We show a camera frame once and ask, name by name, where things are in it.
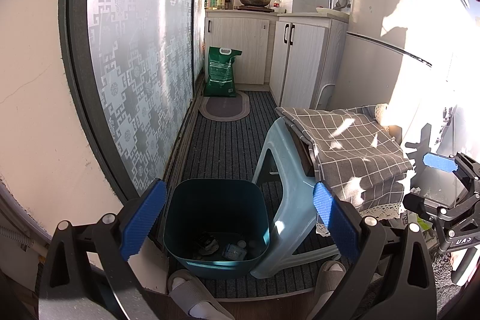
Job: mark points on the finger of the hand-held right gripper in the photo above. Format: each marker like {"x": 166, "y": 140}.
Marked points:
{"x": 438, "y": 160}
{"x": 423, "y": 203}

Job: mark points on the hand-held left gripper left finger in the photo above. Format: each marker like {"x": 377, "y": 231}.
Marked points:
{"x": 144, "y": 218}

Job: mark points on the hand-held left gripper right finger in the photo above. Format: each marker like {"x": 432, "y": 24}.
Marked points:
{"x": 333, "y": 226}

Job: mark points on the black carton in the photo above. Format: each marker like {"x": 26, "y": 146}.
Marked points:
{"x": 206, "y": 243}

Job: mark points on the dark teal plastic bin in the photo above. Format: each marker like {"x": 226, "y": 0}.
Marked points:
{"x": 210, "y": 207}

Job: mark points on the white round cup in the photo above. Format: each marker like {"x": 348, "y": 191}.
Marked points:
{"x": 242, "y": 243}

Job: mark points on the blue tissue packet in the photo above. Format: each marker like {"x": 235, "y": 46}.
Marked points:
{"x": 234, "y": 252}

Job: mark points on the person's right hand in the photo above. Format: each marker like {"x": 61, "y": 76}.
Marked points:
{"x": 463, "y": 267}

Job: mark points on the light blue plastic stool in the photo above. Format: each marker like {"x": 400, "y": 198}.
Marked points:
{"x": 285, "y": 230}

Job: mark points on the person's right grey slipper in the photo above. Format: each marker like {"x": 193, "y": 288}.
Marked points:
{"x": 332, "y": 278}

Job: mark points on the person's grey slipper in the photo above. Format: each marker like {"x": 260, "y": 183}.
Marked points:
{"x": 195, "y": 293}
{"x": 332, "y": 278}

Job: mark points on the grey checked lace-trimmed tablecloth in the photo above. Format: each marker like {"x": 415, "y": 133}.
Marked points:
{"x": 356, "y": 147}

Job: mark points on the person's left grey slipper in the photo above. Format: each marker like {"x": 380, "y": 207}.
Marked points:
{"x": 195, "y": 293}

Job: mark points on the grey striped floor runner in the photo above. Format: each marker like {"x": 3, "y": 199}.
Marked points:
{"x": 225, "y": 147}

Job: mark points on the beige refrigerator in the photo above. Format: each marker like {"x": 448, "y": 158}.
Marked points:
{"x": 375, "y": 72}

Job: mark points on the oval grey floor mat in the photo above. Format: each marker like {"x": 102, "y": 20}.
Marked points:
{"x": 225, "y": 108}

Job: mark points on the patterned frosted sliding door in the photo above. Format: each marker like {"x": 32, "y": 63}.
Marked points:
{"x": 142, "y": 61}

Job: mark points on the white double-door cabinet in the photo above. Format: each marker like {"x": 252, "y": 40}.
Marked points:
{"x": 303, "y": 57}

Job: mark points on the white curved frame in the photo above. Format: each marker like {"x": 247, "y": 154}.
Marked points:
{"x": 324, "y": 93}

